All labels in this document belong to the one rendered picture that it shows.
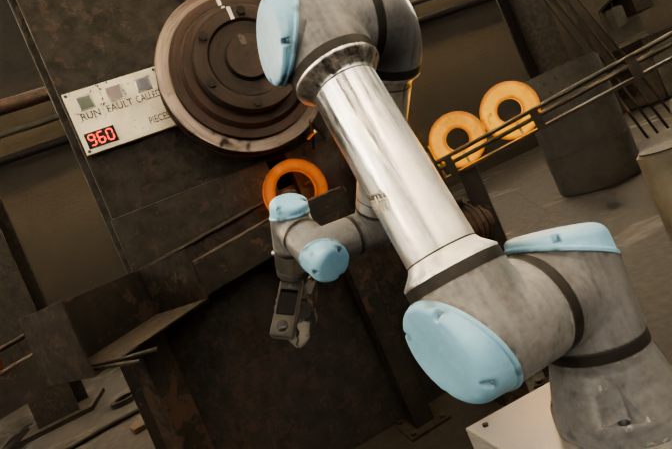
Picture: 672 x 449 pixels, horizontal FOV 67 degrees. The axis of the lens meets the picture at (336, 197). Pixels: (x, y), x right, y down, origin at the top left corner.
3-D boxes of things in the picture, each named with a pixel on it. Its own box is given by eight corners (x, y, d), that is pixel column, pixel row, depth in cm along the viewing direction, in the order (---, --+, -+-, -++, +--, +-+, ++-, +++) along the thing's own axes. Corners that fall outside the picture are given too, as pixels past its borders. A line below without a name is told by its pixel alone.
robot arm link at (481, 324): (609, 341, 50) (355, -46, 66) (501, 415, 44) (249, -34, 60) (534, 362, 60) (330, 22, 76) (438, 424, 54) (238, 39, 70)
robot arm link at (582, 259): (671, 315, 56) (626, 201, 57) (595, 369, 51) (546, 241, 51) (581, 312, 67) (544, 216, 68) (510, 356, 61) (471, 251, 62)
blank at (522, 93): (468, 101, 139) (468, 100, 136) (521, 70, 134) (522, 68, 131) (496, 150, 139) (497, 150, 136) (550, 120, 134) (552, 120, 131)
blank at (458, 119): (419, 129, 144) (418, 129, 140) (469, 100, 139) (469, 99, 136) (446, 176, 143) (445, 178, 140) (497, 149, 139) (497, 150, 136)
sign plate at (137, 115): (88, 157, 139) (62, 97, 139) (180, 125, 147) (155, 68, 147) (87, 155, 137) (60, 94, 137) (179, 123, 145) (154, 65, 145)
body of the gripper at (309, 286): (319, 297, 112) (316, 252, 106) (311, 324, 105) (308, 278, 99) (285, 294, 113) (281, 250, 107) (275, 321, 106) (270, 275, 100)
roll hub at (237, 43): (218, 128, 131) (175, 29, 131) (314, 94, 140) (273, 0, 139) (219, 123, 126) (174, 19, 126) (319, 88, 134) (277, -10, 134)
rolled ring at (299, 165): (313, 148, 144) (310, 150, 147) (252, 172, 138) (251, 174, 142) (338, 208, 144) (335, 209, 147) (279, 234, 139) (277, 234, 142)
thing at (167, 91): (197, 181, 138) (128, 22, 138) (346, 123, 152) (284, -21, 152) (197, 178, 132) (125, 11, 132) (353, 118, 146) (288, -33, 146)
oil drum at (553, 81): (543, 201, 387) (497, 93, 386) (599, 172, 405) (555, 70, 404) (604, 192, 330) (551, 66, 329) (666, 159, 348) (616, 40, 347)
